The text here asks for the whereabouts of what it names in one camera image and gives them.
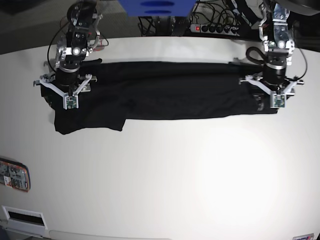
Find left gripper with bracket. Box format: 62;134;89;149
239;63;305;112

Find right gripper with bracket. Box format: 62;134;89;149
33;69;98;110

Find black T-shirt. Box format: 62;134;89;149
54;61;278;135

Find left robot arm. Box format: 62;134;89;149
239;0;320;109

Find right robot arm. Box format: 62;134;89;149
33;0;103;110

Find white power strip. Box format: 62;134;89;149
189;23;240;37

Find black device behind table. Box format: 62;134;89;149
224;0;261;27

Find blue plastic stand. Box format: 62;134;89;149
118;0;196;17

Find orange clear parts box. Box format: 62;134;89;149
0;157;31;193

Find sticker at table edge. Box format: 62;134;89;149
292;233;315;240

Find white table cable slot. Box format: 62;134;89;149
1;205;48;230

